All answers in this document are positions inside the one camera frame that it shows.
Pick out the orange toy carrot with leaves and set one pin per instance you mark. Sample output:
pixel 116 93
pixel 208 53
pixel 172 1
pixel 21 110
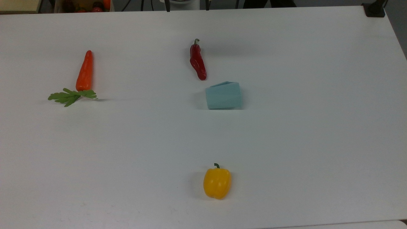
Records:
pixel 85 73

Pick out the red toy chili pepper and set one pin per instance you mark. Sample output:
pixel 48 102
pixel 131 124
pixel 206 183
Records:
pixel 197 62

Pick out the yellow toy bell pepper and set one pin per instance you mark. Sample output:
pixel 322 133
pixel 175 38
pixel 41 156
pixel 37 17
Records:
pixel 217 184

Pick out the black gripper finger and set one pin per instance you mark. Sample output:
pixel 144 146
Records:
pixel 207 4
pixel 167 5

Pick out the box of toy fruit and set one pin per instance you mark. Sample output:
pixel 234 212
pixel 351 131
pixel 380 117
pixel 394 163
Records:
pixel 82 5

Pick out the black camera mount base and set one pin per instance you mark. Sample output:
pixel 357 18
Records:
pixel 375 12

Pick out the beige wooden board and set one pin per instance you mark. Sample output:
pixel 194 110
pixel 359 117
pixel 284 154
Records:
pixel 19 5

